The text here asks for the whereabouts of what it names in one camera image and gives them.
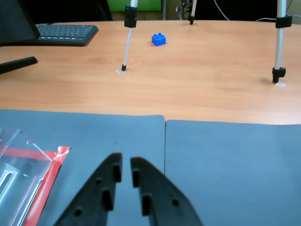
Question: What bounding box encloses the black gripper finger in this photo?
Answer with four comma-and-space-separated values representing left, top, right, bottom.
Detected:
130, 157, 204, 226
53, 153, 123, 226

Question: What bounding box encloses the transparent acrylic box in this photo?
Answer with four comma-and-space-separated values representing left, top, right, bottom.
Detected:
0, 128, 54, 226

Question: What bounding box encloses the blue lego block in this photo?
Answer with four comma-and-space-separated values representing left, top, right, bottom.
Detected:
151, 32, 166, 47

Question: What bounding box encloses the red tape strip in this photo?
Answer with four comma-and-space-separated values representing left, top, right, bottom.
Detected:
23, 145, 71, 226
0, 145, 71, 163

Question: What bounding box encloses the black monitor base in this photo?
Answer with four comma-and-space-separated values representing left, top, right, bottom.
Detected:
0, 56, 38, 75

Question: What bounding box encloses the black keyboard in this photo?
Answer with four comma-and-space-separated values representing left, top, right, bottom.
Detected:
35, 23, 99, 47

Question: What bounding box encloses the silver tripod leg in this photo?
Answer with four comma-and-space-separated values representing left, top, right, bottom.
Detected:
189, 0, 198, 25
272, 0, 293, 84
122, 0, 139, 71

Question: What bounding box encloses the green chair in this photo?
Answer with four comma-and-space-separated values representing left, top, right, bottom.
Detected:
107, 0, 163, 13

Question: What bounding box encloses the white cable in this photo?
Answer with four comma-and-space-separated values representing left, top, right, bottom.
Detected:
213, 0, 230, 21
255, 15, 301, 23

